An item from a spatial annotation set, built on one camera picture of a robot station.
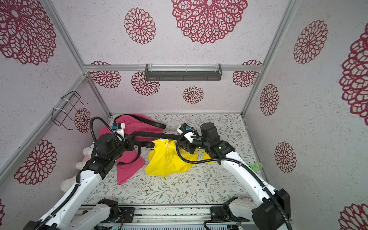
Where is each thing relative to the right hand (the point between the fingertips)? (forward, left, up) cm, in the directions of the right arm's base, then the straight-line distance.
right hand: (179, 137), depth 72 cm
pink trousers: (+29, +40, -23) cm, 54 cm away
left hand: (+3, +25, -4) cm, 25 cm away
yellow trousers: (-7, +9, -12) cm, 16 cm away
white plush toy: (-18, +61, -18) cm, 66 cm away
